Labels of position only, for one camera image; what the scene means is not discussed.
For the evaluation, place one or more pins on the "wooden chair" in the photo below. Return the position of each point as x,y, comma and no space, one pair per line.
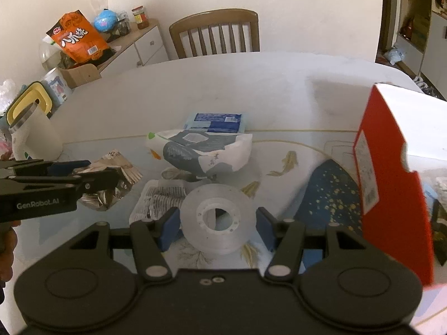
216,31

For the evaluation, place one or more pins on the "white side cabinet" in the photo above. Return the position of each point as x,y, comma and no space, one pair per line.
146,45

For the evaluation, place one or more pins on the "clear tape roll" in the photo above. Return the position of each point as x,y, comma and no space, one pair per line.
216,220

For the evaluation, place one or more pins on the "pale blue bag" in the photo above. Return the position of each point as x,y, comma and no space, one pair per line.
395,56

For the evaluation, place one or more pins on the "person's left hand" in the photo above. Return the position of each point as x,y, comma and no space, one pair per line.
7,254

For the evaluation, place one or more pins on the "white and grey bag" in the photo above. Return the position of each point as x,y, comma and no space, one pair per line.
209,153

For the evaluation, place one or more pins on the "white printed can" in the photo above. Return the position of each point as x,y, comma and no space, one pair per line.
57,85

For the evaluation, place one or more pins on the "clear packet with dark contents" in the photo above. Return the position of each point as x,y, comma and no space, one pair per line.
157,199

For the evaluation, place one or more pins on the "clear plastic bag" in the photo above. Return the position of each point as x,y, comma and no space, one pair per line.
7,94

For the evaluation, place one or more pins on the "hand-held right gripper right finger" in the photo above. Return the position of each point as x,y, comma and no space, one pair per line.
265,230

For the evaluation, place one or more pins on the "blue globe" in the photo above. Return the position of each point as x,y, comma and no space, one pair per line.
104,20

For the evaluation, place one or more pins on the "blue snack packet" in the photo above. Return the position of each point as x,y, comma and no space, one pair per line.
216,122

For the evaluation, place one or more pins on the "dark glass jar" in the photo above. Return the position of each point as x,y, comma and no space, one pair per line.
123,26

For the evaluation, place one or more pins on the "white fish-patterned desktop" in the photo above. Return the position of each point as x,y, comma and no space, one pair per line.
262,87

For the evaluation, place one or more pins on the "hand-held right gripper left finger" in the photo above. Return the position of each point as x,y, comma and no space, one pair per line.
169,228

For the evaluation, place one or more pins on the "grey container with yellow lid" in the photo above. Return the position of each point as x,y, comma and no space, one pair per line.
29,97

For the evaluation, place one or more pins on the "large orange snack bag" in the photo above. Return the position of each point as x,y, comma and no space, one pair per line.
78,38

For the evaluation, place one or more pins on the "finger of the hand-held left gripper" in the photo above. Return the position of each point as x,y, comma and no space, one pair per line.
97,181
66,167

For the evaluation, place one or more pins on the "silver foil packet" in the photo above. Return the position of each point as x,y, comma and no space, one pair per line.
115,185

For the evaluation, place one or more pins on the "pile of shoes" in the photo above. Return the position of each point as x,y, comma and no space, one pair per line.
425,86

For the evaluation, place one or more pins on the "red cardboard box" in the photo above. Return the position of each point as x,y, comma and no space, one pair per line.
384,181

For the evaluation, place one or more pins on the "open brown cardboard box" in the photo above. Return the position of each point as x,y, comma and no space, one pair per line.
80,75

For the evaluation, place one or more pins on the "grey cabinet wall unit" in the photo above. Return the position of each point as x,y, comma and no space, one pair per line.
434,42

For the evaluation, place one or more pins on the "dark wooden door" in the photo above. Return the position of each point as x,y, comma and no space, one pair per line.
387,14

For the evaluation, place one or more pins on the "red-lidded sauce jar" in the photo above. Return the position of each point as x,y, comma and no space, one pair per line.
140,17

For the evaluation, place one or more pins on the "white tumbler with steel rim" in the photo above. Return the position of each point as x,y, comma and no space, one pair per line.
35,136

